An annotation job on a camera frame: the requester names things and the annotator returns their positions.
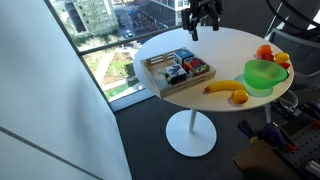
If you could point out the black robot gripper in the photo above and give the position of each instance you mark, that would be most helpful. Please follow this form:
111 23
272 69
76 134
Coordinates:
203 10

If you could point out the blue number four block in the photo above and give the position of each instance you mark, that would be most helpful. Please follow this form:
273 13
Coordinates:
183 56

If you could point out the wooden slatted tray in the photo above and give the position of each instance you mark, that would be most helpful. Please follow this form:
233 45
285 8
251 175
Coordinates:
156 81

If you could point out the yellow toy banana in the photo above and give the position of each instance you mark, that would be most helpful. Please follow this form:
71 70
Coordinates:
225 86

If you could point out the orange red toy tomato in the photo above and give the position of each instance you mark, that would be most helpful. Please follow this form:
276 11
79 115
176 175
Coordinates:
264 50

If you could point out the red toy apple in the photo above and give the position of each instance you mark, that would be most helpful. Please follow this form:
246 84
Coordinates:
266 57

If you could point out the green translucent plastic bowl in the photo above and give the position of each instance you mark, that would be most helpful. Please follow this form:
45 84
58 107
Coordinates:
263 75

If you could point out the small orange toy fruit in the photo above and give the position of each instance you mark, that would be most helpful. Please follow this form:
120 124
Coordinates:
239 96

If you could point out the yellow toy lemon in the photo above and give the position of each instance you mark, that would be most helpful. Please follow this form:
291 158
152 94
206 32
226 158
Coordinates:
281 57

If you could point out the small red toy fruit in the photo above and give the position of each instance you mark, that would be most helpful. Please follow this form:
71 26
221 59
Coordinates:
285 65

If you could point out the grey office chair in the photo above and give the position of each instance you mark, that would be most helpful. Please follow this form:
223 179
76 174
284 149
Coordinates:
300 50

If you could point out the blue orange bar clamp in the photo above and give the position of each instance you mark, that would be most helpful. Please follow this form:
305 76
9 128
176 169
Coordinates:
311 110
270 133

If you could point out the dark brown flat board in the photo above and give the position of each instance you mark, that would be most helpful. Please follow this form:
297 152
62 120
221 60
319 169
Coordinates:
263 163

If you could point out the black perforated base board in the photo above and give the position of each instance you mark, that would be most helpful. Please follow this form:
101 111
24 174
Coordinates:
308 146

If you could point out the white table pedestal base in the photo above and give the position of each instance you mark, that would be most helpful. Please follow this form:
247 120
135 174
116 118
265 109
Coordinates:
190 136

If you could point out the dark window frame post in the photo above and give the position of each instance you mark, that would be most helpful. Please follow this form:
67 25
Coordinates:
80 56

